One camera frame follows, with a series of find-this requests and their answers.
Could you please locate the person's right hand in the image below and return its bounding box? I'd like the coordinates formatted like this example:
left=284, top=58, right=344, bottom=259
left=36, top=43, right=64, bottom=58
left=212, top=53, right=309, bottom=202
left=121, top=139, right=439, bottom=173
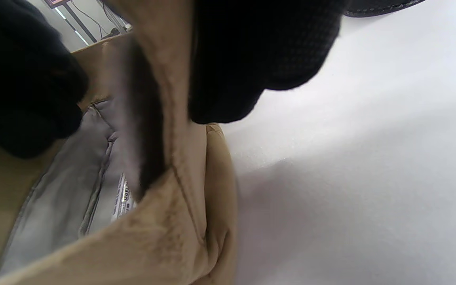
left=0, top=0, right=347, bottom=159

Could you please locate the beige velcro pouch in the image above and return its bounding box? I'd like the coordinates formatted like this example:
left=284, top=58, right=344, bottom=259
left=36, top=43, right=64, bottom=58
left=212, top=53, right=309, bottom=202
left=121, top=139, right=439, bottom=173
left=0, top=0, right=238, bottom=285

